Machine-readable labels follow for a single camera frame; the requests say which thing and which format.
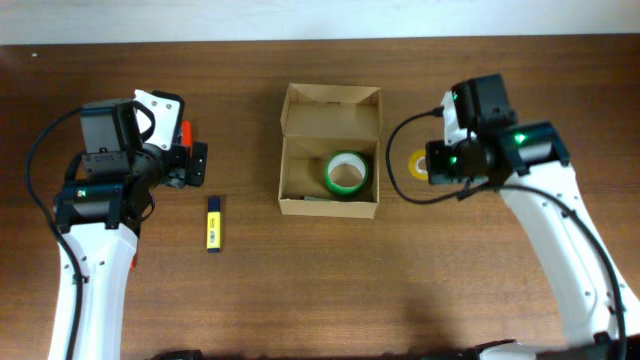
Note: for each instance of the open brown cardboard box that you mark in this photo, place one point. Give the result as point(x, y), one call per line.
point(316, 122)

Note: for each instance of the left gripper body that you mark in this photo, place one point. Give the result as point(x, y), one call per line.
point(170, 167)

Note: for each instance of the orange utility knife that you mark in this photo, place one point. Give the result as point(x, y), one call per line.
point(133, 261)

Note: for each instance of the orange and black stapler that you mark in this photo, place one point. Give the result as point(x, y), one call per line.
point(187, 135)

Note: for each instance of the yellow highlighter with blue cap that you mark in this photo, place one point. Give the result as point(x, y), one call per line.
point(213, 243)

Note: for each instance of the green tape roll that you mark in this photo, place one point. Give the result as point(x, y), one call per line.
point(346, 173)

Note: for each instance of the small yellow tape roll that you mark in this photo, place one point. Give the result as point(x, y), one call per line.
point(417, 165)

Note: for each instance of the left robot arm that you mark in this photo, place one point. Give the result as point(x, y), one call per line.
point(131, 147)

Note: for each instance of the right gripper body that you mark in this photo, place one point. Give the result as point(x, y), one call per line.
point(449, 165)

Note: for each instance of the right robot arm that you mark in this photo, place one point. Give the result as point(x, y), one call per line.
point(534, 176)

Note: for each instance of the blue whiteboard marker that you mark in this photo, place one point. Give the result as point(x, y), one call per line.
point(314, 198)

